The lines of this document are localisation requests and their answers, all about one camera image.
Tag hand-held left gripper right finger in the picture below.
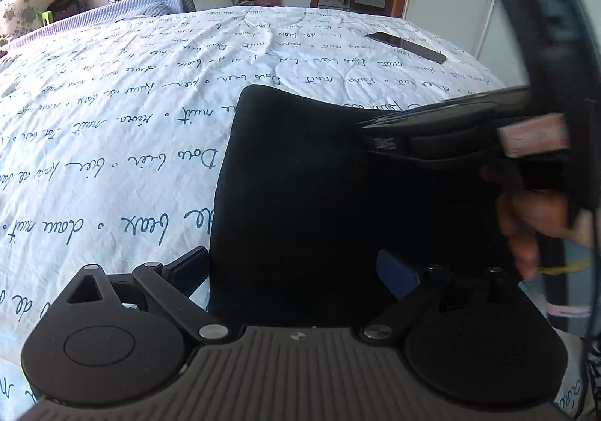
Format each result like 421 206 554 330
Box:
359 249 518 349

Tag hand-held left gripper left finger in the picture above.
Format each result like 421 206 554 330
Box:
47 246 231 347

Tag black pants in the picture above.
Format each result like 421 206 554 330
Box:
209 84 541 329

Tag person's right hand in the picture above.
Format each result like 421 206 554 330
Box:
497 190 593 281

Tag black smartphone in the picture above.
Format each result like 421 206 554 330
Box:
365 31 447 65

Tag white printed bed blanket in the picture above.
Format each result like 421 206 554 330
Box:
0 4 601 421

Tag blue striped blanket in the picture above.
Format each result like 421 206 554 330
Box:
0 0 197 47

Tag dark bag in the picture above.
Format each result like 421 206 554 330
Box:
46 0 88 21

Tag floral pillow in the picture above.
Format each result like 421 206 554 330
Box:
0 0 39 40

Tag yellow cord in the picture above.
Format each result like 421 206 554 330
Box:
539 260 596 275

